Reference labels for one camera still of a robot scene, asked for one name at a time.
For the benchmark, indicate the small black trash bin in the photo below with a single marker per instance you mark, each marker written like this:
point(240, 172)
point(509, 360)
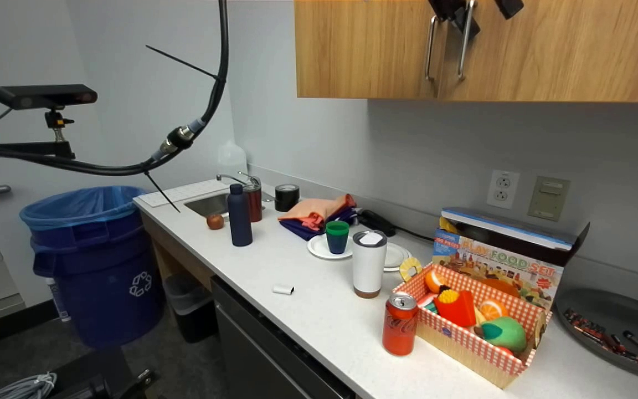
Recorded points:
point(193, 312)

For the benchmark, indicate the small white black cylinder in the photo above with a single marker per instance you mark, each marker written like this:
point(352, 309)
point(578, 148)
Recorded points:
point(284, 288)

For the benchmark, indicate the green toy ball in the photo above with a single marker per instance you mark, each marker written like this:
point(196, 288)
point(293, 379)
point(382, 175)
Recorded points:
point(506, 335)

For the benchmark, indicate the white round plate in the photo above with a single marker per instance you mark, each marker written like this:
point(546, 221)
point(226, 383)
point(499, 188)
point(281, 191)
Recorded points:
point(318, 249)

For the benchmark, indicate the dark grey round plate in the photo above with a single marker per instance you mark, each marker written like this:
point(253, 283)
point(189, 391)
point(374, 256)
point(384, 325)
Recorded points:
point(598, 311)

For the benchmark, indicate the black stereo camera bar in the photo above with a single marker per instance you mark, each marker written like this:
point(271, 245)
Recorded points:
point(45, 95)

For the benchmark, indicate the brown round object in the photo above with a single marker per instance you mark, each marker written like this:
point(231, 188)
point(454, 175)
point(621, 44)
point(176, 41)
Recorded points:
point(216, 220)

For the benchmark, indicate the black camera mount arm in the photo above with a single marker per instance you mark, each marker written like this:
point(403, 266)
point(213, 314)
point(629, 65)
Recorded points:
point(55, 133)

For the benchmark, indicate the coral cloth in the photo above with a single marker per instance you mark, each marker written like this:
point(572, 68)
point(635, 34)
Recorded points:
point(312, 220)

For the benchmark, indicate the wooden sink cabinet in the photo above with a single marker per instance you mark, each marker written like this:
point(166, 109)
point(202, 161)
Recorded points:
point(177, 261)

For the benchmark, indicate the black handheld device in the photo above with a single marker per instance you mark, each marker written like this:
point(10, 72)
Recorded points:
point(376, 221)

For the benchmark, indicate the red soda can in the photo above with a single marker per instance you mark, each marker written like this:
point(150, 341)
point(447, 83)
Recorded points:
point(398, 328)

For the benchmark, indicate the dark red bottle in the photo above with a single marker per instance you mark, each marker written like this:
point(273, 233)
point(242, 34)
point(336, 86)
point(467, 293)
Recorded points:
point(255, 201)

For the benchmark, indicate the white tumbler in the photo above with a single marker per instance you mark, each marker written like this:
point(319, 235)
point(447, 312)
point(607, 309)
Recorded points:
point(367, 266)

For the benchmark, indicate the orange toy fruit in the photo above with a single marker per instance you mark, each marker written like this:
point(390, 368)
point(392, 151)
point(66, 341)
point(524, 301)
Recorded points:
point(491, 309)
point(434, 279)

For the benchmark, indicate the peach cloth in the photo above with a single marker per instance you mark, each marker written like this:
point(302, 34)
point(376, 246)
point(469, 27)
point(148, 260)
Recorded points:
point(319, 205)

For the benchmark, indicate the silver faucet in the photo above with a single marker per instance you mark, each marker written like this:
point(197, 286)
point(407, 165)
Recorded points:
point(231, 177)

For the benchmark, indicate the blue water bottle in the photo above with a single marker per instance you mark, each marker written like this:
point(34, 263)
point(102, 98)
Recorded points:
point(240, 221)

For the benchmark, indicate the blue recycling bin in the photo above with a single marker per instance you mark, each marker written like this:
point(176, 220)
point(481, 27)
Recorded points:
point(98, 279)

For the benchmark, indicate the green and blue cup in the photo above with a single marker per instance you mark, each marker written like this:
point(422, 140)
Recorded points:
point(336, 239)

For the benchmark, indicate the steel sink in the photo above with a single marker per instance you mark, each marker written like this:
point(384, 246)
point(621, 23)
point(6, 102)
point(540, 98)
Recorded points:
point(209, 201)

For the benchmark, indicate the blue food toy box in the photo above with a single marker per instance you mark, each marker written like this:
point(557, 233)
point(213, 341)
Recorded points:
point(509, 269)

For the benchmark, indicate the white wall outlet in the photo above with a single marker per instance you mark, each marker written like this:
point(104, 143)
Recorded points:
point(504, 188)

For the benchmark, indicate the beige wall switch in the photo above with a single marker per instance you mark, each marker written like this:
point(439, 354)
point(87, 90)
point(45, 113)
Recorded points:
point(548, 197)

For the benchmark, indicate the red toy food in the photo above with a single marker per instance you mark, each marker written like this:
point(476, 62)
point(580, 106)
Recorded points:
point(454, 309)

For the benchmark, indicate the steel dishwasher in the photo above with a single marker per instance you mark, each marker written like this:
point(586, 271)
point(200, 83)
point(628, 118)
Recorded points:
point(259, 354)

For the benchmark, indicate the navy blue cloth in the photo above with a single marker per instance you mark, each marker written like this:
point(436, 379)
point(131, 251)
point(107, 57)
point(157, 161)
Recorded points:
point(296, 226)

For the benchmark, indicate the yellow toy piece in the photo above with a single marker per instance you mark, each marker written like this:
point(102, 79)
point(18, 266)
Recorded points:
point(409, 266)

